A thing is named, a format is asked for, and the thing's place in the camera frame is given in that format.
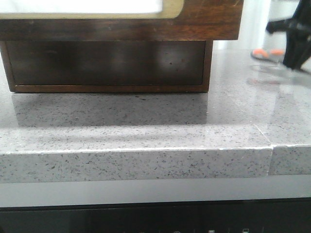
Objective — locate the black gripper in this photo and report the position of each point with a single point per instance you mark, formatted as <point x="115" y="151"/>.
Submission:
<point x="298" y="28"/>

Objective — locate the grey orange scissors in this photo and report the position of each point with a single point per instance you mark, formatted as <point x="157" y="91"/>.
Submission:
<point x="273" y="55"/>

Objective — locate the dark wooden drawer cabinet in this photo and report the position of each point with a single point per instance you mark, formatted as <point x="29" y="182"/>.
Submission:
<point x="21" y="88"/>

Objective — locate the black appliance control panel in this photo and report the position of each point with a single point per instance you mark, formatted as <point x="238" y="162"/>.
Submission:
<point x="230" y="216"/>

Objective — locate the wooden drawer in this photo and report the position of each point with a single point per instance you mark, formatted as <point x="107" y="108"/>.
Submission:
<point x="199" y="20"/>
<point x="107" y="63"/>

